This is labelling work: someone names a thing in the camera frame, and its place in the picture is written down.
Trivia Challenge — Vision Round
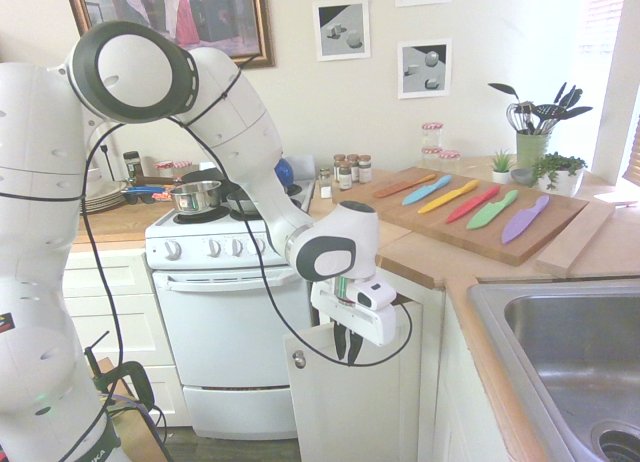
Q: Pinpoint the stainless steel sink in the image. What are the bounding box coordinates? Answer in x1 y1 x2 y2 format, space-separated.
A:
466 275 640 462

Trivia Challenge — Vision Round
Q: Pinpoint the green utensil holder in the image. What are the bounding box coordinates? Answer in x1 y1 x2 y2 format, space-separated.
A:
515 130 552 170

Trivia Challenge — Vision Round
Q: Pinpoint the black metal clamp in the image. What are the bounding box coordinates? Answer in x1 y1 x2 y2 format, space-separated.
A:
81 331 157 462

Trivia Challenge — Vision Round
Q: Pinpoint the white sink cabinet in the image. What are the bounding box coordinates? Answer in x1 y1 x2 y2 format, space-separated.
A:
441 280 507 462

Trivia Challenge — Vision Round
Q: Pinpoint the black serving spoon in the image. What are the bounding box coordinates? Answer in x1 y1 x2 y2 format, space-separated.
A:
488 82 522 105

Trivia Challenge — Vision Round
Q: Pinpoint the gold framed painting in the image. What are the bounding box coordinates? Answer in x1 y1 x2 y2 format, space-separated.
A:
63 0 278 70

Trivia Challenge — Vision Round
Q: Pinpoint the black slotted spoon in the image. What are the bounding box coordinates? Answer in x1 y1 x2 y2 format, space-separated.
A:
528 102 562 135

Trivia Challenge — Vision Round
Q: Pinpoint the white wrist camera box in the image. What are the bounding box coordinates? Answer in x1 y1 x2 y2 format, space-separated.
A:
355 279 398 312

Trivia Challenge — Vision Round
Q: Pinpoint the green plastic knife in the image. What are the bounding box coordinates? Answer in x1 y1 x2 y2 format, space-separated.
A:
465 189 519 232

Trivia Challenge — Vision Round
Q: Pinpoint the purple plastic knife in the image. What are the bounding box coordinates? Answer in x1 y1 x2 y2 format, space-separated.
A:
500 194 551 246

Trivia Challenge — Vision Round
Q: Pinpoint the brown wooden base board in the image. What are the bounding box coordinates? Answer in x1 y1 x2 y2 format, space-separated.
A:
97 356 169 462

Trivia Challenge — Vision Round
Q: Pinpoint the stack of white plates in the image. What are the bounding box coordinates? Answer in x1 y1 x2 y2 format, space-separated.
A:
80 178 127 214

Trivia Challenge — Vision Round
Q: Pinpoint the white cabinet door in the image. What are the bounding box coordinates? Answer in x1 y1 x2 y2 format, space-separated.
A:
281 300 424 462

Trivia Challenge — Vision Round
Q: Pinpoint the white kitchen stove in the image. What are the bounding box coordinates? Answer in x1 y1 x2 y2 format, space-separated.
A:
144 180 322 441

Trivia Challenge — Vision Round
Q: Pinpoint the blue round kettle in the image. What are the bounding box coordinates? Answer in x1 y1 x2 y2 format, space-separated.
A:
274 157 297 189

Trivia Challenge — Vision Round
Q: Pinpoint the dark pepper jar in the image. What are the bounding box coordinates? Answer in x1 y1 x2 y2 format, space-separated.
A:
122 150 143 180

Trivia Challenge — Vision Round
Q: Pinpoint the large wooden cutting board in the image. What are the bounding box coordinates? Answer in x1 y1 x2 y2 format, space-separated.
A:
330 166 591 268

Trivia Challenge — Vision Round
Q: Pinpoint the blue plastic knife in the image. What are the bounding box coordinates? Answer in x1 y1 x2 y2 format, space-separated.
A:
401 174 453 207

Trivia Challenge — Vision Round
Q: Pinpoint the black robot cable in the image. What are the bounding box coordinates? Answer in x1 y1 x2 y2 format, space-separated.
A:
49 54 414 462

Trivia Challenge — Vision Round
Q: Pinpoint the metal whisk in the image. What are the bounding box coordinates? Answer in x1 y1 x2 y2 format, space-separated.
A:
505 101 534 134

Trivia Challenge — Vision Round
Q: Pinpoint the leafy plant in white pot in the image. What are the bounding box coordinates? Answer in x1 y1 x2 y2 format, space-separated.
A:
529 152 588 199

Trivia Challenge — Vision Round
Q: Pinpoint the stainless steel pot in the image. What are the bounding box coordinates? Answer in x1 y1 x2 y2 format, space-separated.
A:
169 179 223 215

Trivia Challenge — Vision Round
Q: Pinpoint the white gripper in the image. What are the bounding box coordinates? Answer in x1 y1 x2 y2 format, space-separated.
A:
310 280 399 368

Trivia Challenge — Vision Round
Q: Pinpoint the white drawer cabinet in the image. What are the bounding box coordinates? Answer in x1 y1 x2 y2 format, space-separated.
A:
61 250 194 429

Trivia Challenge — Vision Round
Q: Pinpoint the orange plastic knife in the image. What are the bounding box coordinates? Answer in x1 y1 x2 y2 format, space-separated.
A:
372 172 438 200

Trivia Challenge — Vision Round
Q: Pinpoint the black spatula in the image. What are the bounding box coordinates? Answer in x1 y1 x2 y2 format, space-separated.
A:
551 81 594 133

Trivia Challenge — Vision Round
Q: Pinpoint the small spiky potted plant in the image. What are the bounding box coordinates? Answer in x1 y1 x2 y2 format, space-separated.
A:
488 148 517 186

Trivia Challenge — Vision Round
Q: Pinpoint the light wooden plank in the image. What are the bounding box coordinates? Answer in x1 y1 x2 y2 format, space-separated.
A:
535 198 617 280

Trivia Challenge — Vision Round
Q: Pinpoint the yellow plastic knife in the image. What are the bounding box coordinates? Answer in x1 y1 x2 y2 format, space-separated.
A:
417 178 481 216

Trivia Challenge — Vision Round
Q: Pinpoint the red plastic knife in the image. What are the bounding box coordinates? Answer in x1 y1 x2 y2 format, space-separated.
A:
445 183 502 225

